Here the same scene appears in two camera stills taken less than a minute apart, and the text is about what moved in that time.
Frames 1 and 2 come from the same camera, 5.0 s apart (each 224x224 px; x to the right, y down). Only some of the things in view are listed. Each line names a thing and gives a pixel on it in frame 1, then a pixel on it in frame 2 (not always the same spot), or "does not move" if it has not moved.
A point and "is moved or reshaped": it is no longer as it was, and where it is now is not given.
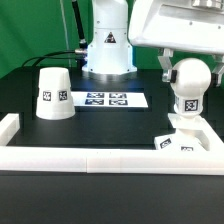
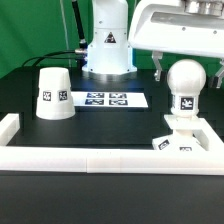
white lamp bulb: x=193 y=78 is moved or reshaped
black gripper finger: x=168 y=73 to x=156 y=56
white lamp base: x=192 y=134 does not move
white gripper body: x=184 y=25 does not move
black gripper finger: x=216 y=76 does not move
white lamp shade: x=54 y=99 does not move
